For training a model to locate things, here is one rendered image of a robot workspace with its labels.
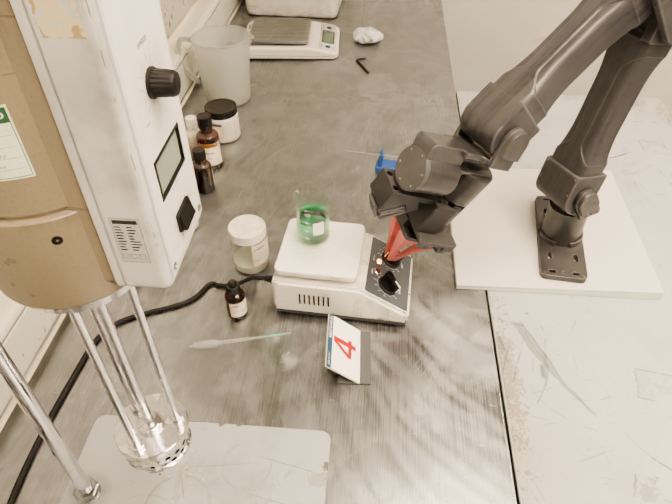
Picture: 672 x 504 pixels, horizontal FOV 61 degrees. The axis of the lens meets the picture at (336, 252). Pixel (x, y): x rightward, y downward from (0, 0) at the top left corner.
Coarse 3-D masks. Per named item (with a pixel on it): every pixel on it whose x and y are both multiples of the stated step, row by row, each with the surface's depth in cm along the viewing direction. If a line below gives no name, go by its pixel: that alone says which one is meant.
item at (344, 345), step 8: (336, 320) 81; (336, 328) 80; (344, 328) 81; (352, 328) 82; (336, 336) 79; (344, 336) 80; (352, 336) 81; (336, 344) 78; (344, 344) 79; (352, 344) 80; (336, 352) 77; (344, 352) 78; (352, 352) 79; (336, 360) 76; (344, 360) 77; (352, 360) 78; (336, 368) 75; (344, 368) 76; (352, 368) 77; (352, 376) 77
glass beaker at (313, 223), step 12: (300, 192) 83; (312, 192) 83; (324, 192) 83; (300, 204) 79; (324, 204) 80; (300, 216) 81; (312, 216) 80; (324, 216) 81; (300, 228) 83; (312, 228) 82; (324, 228) 82; (300, 240) 84; (312, 240) 83; (324, 240) 84
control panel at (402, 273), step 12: (372, 240) 89; (372, 252) 87; (372, 264) 85; (384, 264) 86; (408, 264) 90; (372, 276) 83; (396, 276) 86; (408, 276) 88; (372, 288) 82; (408, 288) 86; (396, 300) 83
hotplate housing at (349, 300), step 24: (360, 264) 84; (288, 288) 82; (312, 288) 81; (336, 288) 81; (360, 288) 81; (312, 312) 85; (336, 312) 84; (360, 312) 83; (384, 312) 82; (408, 312) 83
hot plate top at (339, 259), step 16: (288, 224) 88; (336, 224) 88; (352, 224) 88; (288, 240) 85; (336, 240) 85; (352, 240) 85; (288, 256) 83; (304, 256) 83; (320, 256) 83; (336, 256) 83; (352, 256) 83; (288, 272) 81; (304, 272) 80; (320, 272) 80; (336, 272) 80; (352, 272) 80
